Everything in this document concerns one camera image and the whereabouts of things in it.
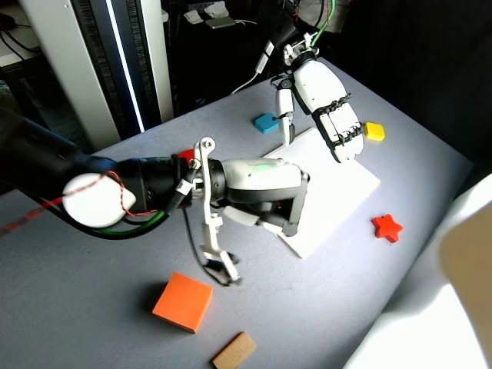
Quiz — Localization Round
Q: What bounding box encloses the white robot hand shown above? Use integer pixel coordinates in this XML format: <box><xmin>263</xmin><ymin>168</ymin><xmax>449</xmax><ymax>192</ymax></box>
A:
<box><xmin>271</xmin><ymin>57</ymin><xmax>365</xmax><ymax>164</ymax></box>
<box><xmin>221</xmin><ymin>157</ymin><xmax>311</xmax><ymax>238</ymax></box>

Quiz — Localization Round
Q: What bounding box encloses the orange foam block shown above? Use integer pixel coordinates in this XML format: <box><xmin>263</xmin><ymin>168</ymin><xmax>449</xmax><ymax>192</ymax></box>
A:
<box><xmin>152</xmin><ymin>271</ymin><xmax>214</xmax><ymax>334</ymax></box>

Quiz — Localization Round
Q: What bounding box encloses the white square board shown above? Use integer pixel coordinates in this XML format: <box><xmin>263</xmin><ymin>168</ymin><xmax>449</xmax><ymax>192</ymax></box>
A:
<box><xmin>261</xmin><ymin>126</ymin><xmax>381</xmax><ymax>259</ymax></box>

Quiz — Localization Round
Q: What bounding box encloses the blue rounded block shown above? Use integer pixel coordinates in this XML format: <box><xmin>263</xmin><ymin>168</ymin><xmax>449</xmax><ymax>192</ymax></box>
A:
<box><xmin>253</xmin><ymin>113</ymin><xmax>281</xmax><ymax>135</ymax></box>

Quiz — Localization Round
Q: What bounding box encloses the yellow rounded block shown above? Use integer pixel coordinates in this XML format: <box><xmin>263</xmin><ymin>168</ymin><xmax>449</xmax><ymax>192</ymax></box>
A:
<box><xmin>363</xmin><ymin>121</ymin><xmax>387</xmax><ymax>141</ymax></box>

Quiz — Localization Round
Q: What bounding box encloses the grey flat device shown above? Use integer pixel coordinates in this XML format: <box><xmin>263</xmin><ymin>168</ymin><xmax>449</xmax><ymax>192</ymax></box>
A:
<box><xmin>204</xmin><ymin>16</ymin><xmax>237</xmax><ymax>30</ymax></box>

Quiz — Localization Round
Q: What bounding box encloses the red star block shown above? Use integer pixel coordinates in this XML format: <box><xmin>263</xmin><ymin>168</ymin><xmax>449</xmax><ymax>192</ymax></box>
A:
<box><xmin>371</xmin><ymin>214</ymin><xmax>404</xmax><ymax>244</ymax></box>

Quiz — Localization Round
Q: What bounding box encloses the tan cork block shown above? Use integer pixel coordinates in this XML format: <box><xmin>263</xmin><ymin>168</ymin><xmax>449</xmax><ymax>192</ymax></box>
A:
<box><xmin>211</xmin><ymin>331</ymin><xmax>258</xmax><ymax>369</ymax></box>

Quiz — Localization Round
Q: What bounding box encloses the blurred white robot shell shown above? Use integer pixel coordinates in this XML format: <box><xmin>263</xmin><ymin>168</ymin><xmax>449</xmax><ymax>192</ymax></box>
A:
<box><xmin>341</xmin><ymin>165</ymin><xmax>492</xmax><ymax>369</ymax></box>

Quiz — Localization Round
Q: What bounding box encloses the white cabinet with black strips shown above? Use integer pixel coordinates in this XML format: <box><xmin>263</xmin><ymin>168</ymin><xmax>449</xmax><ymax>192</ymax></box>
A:
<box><xmin>18</xmin><ymin>0</ymin><xmax>174</xmax><ymax>144</ymax></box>

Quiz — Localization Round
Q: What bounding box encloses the white side desk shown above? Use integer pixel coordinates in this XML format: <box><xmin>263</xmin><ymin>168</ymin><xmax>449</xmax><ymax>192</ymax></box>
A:
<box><xmin>0</xmin><ymin>22</ymin><xmax>42</xmax><ymax>68</ymax></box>

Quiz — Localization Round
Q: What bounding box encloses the white adapter cable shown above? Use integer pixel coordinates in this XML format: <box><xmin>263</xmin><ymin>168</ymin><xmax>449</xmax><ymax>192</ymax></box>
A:
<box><xmin>230</xmin><ymin>18</ymin><xmax>276</xmax><ymax>95</ymax></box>

